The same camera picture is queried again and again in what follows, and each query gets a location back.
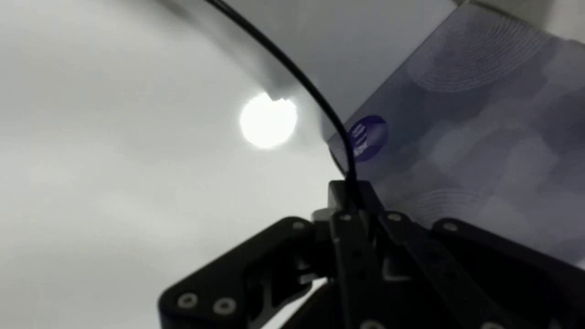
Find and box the black cable with white plug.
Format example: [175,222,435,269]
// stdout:
[204,0,361,187]

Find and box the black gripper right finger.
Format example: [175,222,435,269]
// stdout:
[351,182,585,329]

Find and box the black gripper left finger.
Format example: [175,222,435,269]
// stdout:
[157,182,358,329]

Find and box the white whiteboard sheet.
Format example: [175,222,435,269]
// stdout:
[0,0,464,329]

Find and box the purple grey tissue box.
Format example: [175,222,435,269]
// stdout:
[327,0,585,269]

